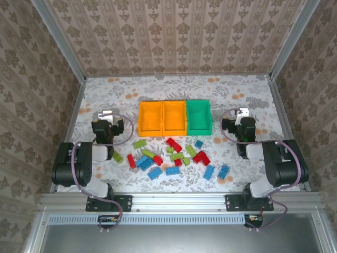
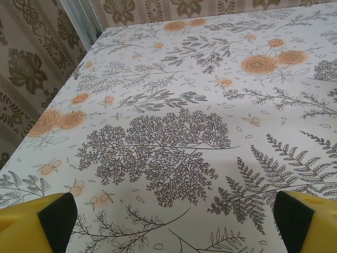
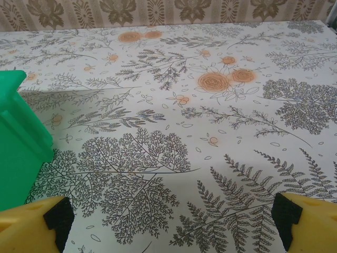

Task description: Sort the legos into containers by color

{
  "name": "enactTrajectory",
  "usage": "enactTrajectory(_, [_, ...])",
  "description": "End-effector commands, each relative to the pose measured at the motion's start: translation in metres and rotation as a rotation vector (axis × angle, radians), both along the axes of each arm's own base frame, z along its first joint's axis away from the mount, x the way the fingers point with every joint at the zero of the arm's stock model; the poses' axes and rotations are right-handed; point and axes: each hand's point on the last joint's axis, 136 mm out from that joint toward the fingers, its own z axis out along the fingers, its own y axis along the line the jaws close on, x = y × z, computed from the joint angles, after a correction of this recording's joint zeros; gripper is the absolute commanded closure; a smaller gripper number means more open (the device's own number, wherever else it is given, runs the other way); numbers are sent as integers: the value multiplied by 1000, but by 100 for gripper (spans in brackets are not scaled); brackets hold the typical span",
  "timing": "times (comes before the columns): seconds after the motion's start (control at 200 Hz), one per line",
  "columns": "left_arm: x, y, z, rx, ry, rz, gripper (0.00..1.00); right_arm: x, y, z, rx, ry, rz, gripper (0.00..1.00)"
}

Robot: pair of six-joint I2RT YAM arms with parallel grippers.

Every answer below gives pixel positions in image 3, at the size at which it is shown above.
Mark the green plastic bin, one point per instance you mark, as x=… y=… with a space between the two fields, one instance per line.
x=15 y=131

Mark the aluminium frame post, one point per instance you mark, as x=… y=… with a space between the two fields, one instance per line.
x=333 y=10

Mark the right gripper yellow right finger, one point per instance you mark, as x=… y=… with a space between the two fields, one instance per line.
x=313 y=226

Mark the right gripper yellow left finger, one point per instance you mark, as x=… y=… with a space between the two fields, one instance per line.
x=23 y=226

